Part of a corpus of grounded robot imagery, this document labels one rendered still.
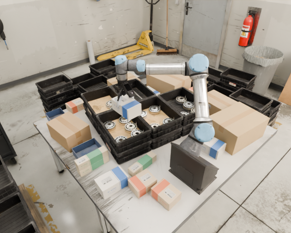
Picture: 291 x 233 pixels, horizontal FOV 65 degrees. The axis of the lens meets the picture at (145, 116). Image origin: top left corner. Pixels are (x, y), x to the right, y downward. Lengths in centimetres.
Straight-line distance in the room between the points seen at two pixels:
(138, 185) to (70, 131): 71
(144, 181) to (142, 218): 23
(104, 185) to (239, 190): 155
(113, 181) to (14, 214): 91
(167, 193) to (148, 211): 17
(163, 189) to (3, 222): 126
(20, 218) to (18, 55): 321
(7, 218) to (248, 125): 199
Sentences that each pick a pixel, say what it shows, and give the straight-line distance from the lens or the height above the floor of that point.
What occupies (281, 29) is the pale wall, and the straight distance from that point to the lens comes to 430.
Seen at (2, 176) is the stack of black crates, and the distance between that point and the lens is 233.
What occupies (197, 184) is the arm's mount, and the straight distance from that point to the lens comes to 159.
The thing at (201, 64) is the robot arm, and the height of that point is 146.
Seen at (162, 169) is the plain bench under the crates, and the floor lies 70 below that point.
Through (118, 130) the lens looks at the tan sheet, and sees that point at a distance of 187.
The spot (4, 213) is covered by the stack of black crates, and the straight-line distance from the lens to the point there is 222.
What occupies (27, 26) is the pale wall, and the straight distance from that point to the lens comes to 467.
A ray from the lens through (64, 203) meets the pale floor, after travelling 254.
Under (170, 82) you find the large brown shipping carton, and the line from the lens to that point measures 239.
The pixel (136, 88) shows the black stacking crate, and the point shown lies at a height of 83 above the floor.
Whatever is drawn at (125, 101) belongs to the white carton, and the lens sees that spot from 163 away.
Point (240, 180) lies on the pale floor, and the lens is 274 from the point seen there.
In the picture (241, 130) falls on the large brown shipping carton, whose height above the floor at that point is 90.
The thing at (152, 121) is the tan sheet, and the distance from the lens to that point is 194.
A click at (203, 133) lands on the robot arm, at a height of 113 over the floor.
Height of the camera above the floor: 203
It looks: 37 degrees down
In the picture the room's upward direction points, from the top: 1 degrees counter-clockwise
